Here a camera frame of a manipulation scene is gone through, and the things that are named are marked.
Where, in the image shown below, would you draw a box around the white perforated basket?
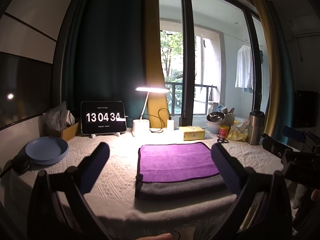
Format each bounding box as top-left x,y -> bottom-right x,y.
225,113 -> 235,127

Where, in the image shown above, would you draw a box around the black charger cable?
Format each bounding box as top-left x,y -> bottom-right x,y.
142,107 -> 171,133

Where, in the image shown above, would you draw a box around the tablet showing clock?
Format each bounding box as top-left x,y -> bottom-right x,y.
80,101 -> 127,135

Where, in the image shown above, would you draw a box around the right yellow curtain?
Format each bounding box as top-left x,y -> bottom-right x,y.
247,0 -> 281,137

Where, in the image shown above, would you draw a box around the white hanging shirt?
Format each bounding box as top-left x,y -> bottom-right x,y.
235,45 -> 254,93

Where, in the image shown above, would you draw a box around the white desk lamp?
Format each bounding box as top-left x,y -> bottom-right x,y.
132,86 -> 171,138

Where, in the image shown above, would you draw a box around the white textured tablecloth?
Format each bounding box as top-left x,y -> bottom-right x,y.
10,127 -> 288,233

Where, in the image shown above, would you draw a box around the black scissors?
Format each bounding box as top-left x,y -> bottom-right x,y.
217,135 -> 229,144

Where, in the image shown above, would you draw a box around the blue plate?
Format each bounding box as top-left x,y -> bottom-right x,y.
25,137 -> 69,165

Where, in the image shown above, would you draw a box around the steel bowl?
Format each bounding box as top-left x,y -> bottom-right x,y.
207,112 -> 225,122

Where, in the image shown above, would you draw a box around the steel thermos bottle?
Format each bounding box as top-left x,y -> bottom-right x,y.
248,110 -> 265,145

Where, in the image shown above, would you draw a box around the grey bowl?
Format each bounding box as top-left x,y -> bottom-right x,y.
207,121 -> 225,134

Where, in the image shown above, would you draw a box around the white charger adapter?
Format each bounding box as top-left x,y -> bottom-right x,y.
167,119 -> 175,131

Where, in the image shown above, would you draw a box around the crumpled yellow tissue pack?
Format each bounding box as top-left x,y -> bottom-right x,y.
227,126 -> 248,142

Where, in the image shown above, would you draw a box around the cardboard box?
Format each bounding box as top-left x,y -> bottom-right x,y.
45,122 -> 80,141

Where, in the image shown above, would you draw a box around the yellow curtain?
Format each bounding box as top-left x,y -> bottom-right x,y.
144,0 -> 169,128
247,0 -> 281,137

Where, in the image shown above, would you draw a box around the dark green curtain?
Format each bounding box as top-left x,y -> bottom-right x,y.
61,0 -> 146,127

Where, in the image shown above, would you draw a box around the clear plastic bag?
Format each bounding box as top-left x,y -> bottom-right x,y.
42,101 -> 75,132

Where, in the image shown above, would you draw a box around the black round object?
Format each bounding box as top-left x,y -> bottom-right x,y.
11,155 -> 31,176

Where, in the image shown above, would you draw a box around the red yellow can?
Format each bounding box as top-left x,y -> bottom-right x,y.
219,125 -> 229,139

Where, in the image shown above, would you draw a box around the purple and grey towel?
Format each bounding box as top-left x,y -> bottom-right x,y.
135,142 -> 227,200

